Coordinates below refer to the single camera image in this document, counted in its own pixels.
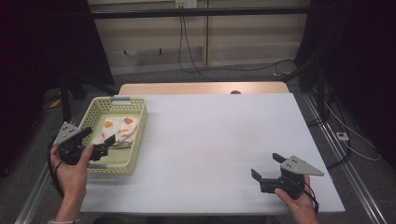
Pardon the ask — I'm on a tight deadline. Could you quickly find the yellow-green plastic basket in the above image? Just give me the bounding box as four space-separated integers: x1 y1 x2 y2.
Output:
74 96 149 175

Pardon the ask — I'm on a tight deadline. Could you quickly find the white wall socket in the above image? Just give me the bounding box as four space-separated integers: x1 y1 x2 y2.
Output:
175 0 198 9

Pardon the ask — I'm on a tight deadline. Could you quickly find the aluminium floor rail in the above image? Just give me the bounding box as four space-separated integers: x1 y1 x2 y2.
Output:
302 92 389 224
13 113 79 224

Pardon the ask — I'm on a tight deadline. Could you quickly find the white cloth with orange print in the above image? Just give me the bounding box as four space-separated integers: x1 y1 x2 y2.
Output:
92 116 139 149

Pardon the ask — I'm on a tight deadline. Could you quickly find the person's right hand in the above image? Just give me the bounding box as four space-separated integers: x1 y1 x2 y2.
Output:
273 174 319 219

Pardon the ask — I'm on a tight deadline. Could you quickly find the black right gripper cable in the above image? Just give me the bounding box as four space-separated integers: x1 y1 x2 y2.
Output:
303 181 320 217

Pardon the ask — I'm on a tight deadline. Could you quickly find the black metal stand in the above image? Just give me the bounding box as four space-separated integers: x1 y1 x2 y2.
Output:
281 57 332 127
58 73 120 131

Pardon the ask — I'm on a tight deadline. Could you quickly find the black wall cable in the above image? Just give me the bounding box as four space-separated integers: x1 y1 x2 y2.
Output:
180 15 219 82
177 7 295 75

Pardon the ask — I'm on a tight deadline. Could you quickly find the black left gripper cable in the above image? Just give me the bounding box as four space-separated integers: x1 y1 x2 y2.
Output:
46 133 65 200

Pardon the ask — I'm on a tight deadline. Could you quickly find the black horizontal metal bar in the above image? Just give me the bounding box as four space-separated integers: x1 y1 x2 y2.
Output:
91 7 312 20

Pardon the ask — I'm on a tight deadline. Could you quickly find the black curtain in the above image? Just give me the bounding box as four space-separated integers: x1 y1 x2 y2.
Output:
0 0 115 179
293 0 396 172

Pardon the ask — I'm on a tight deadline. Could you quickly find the black floor cable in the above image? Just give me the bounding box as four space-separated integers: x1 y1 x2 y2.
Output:
306 92 353 171

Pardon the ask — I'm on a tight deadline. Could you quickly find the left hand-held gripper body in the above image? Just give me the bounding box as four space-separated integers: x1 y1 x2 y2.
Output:
52 121 94 166

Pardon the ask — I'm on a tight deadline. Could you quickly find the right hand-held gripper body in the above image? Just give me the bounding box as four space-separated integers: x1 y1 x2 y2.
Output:
259 155 325 201

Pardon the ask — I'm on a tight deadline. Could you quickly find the person's left hand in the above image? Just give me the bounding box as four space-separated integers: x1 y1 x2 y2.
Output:
49 145 94 202

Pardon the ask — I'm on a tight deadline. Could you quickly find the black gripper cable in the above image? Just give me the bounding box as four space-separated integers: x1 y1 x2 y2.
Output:
46 133 65 200
303 181 320 217

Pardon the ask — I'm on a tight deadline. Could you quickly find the white floor cable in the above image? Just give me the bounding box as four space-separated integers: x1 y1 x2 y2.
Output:
323 102 382 162

